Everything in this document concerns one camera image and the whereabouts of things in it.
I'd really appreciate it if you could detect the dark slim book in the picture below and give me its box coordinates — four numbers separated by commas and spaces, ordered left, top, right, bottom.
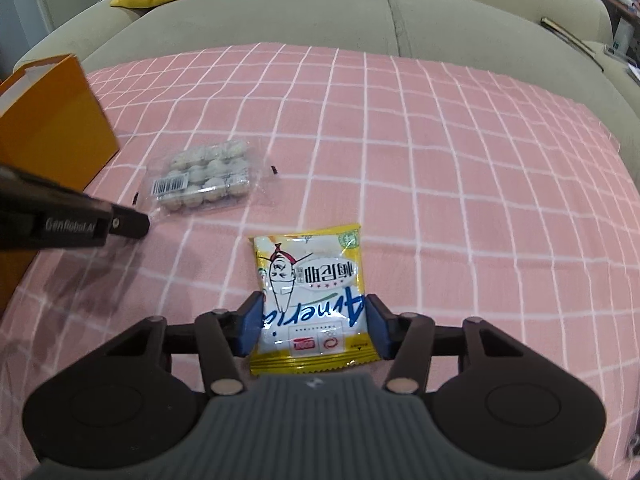
541, 16, 603, 68

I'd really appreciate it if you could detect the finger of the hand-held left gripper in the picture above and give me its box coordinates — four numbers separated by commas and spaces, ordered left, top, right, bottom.
107, 202, 151, 241

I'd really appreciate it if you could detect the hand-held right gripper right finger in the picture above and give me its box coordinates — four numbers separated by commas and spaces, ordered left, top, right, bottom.
365, 294, 538, 395

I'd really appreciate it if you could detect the yellow and white snack packet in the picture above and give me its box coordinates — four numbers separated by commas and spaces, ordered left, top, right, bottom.
248, 223, 379, 377

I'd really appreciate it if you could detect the beige sofa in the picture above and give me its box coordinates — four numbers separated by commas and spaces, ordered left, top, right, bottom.
12, 0, 640, 161

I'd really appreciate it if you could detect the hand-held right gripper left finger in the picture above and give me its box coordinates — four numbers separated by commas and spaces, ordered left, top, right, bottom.
100, 291, 265, 396

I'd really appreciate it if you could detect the clear tray of round snacks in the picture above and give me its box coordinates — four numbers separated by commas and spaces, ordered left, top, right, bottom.
142, 139, 266, 218

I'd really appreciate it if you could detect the cluttered shelf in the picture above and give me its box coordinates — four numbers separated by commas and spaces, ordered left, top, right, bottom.
597, 0, 640, 68

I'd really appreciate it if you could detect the pink checked blanket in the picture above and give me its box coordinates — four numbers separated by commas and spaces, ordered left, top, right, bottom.
0, 42, 636, 478

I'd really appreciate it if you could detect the orange cardboard box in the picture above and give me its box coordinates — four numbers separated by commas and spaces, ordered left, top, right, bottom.
0, 53, 121, 311

